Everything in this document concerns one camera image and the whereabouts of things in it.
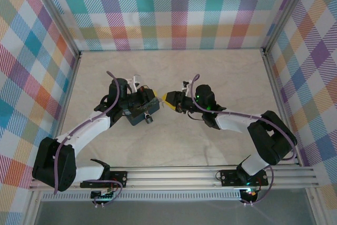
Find dark blue box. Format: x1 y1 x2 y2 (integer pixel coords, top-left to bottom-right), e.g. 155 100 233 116
125 97 162 128

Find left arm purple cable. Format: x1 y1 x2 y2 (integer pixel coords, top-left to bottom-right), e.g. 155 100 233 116
53 71 124 208

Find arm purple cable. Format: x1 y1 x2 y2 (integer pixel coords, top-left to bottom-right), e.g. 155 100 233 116
191 74 298 207
53 71 124 208

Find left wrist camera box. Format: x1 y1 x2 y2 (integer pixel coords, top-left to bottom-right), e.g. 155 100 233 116
130 74 142 92

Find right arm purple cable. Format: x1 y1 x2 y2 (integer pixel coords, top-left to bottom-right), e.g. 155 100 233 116
191 74 298 207

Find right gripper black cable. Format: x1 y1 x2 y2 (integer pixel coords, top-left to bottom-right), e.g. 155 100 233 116
187 111 204 122

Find aluminium table side rail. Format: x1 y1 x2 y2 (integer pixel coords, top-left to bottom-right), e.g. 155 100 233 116
262 48 303 168
54 51 83 141

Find wide aluminium mounting rail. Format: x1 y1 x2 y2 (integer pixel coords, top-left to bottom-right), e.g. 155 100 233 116
28 165 320 192

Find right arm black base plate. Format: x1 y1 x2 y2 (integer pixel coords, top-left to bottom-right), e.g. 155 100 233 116
220 169 269 187

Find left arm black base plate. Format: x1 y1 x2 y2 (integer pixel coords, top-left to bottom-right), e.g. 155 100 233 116
80 171 128 189

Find slotted grey cable duct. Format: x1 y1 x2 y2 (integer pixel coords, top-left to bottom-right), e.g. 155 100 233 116
41 192 242 202

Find aluminium frame post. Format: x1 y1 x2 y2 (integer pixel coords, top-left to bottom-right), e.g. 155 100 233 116
260 0 318 54
25 0 82 57

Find aluminium frame leg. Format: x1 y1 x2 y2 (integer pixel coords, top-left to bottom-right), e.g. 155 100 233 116
22 190 44 225
306 188 326 225

